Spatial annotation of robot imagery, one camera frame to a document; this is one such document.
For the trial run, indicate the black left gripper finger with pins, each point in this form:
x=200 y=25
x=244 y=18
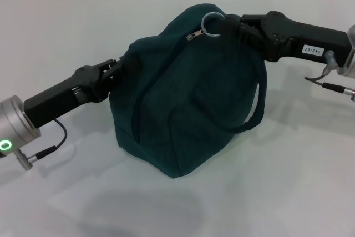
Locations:
x=129 y=63

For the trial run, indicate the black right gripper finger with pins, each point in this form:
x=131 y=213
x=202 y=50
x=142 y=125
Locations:
x=238 y=22
x=249 y=40

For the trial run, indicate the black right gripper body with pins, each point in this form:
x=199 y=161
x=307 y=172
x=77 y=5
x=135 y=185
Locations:
x=299 y=40

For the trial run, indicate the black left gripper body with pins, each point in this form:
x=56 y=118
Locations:
x=63 y=95

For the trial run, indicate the dark teal insulated lunch bag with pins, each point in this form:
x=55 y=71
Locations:
x=188 y=103

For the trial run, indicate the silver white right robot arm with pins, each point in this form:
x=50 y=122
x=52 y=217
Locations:
x=349 y=54

